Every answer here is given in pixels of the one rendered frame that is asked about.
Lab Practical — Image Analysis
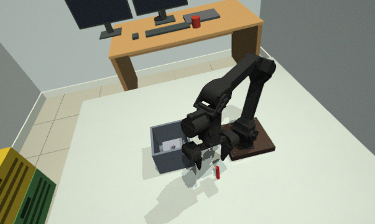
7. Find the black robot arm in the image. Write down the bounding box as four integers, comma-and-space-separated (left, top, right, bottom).
180, 54, 276, 150

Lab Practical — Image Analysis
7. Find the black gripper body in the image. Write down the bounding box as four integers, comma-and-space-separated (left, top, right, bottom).
182, 126, 239, 161

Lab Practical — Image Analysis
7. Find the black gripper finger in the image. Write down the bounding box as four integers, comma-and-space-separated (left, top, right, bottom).
221, 142, 236, 161
193, 156, 202, 170

